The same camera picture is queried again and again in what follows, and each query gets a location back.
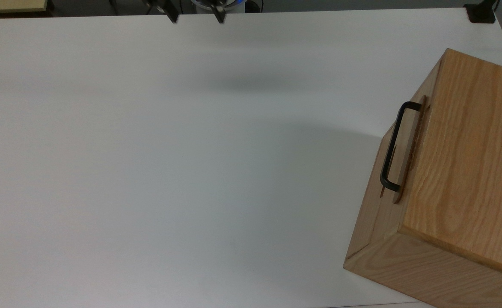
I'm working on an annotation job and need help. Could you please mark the black metal drawer handle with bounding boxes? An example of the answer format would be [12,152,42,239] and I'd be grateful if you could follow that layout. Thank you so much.
[380,101,422,192]

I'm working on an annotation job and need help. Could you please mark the black table clamp mount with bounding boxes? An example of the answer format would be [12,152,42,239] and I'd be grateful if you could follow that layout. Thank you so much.
[464,0,500,24]

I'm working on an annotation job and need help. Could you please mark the wooden drawer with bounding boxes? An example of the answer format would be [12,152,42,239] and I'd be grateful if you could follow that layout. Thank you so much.
[379,95,429,205]

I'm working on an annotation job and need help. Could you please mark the light wooden board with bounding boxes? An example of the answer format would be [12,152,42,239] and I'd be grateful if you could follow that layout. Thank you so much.
[0,0,48,14]

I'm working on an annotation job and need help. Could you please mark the wooden drawer cabinet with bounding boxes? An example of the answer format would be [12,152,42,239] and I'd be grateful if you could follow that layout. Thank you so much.
[344,48,502,308]

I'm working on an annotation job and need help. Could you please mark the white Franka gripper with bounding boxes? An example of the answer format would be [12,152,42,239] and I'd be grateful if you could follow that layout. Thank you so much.
[146,0,230,24]

